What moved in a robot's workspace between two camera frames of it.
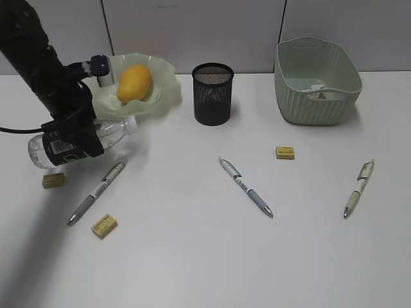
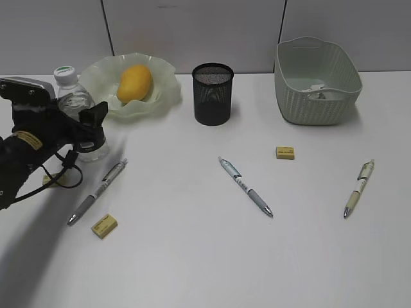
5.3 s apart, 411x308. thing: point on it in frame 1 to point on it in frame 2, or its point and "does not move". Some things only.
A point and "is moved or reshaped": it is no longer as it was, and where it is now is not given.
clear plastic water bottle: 109,132 is moved or reshaped
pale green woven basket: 316,82 does not move
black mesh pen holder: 212,92 does not move
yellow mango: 135,83 does not move
